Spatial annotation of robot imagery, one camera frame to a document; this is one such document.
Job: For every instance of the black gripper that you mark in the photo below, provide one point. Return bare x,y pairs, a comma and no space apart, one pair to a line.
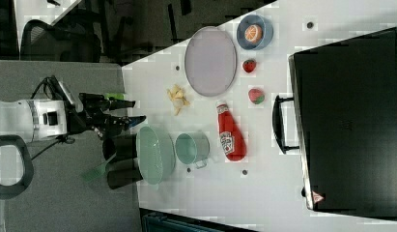
92,117

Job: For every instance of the red plush ketchup bottle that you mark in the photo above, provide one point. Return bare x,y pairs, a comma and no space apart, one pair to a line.
230,136

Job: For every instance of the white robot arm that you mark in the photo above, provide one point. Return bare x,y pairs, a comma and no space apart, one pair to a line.
28,121

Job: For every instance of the green plastic strainer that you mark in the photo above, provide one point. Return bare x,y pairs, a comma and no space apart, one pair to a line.
156,156

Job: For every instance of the green lime toy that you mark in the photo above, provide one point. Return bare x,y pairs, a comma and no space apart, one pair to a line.
118,96

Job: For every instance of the large black cup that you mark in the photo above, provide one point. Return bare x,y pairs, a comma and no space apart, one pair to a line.
123,147

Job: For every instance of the green plastic spatula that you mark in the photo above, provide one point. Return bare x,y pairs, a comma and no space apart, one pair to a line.
96,172

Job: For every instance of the peeled banana toy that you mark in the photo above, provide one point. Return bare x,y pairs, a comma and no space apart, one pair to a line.
177,98

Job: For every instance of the small black cup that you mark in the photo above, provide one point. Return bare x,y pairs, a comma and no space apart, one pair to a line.
120,178

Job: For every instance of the green metal cup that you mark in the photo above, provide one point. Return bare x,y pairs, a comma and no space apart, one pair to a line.
193,148

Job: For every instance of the black office chair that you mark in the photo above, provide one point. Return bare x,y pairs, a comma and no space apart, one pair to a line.
43,42

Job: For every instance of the grey round plate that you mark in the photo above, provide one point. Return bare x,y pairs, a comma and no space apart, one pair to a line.
210,62

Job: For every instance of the pink peach toy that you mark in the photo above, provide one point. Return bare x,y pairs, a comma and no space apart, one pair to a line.
256,96

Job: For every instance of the red strawberry toy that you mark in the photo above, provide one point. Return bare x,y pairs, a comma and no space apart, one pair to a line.
249,65

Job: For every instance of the orange slice toy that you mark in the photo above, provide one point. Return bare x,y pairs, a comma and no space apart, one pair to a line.
253,33

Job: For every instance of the blue bowl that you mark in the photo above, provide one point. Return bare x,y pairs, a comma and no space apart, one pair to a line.
264,23

